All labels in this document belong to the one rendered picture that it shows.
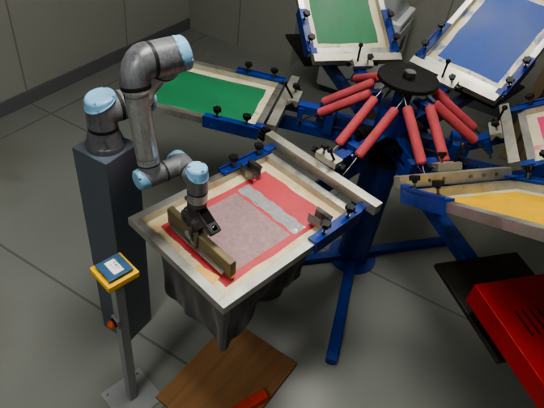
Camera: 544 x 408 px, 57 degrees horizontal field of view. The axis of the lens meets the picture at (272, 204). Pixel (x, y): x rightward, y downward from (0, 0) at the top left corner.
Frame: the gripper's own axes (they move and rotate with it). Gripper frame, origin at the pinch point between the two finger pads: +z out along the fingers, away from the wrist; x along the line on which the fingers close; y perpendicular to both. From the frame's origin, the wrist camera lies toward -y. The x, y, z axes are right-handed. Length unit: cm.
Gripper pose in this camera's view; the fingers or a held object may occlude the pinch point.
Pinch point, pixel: (200, 243)
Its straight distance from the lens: 197.8
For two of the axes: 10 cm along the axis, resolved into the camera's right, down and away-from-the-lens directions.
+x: -7.0, 4.0, -5.9
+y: -7.1, -5.1, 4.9
